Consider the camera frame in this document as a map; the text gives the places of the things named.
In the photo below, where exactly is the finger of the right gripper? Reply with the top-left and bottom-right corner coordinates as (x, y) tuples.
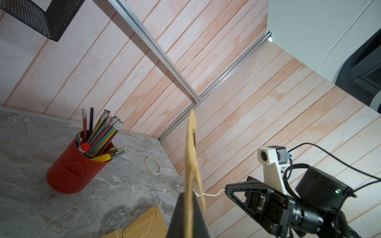
(225, 177), (274, 216)

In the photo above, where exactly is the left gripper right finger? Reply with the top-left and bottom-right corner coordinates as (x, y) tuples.
(193, 193), (213, 238)

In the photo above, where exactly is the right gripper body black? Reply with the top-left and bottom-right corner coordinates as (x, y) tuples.
(245, 189), (323, 238)

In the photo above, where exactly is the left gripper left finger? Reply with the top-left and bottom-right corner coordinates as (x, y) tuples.
(166, 193), (184, 238)

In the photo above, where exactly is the brown file bag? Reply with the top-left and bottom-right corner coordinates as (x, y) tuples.
(184, 110), (220, 238)
(101, 204), (168, 238)

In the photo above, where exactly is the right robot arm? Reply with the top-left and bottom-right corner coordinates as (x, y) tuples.
(204, 43), (381, 238)

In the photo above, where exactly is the masking tape roll on table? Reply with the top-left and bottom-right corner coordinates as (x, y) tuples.
(145, 157), (162, 176)

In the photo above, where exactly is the red pen holder cup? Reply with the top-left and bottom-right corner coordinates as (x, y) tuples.
(47, 140), (110, 194)

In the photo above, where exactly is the black mesh basket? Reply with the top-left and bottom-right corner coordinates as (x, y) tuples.
(1, 0), (84, 42)

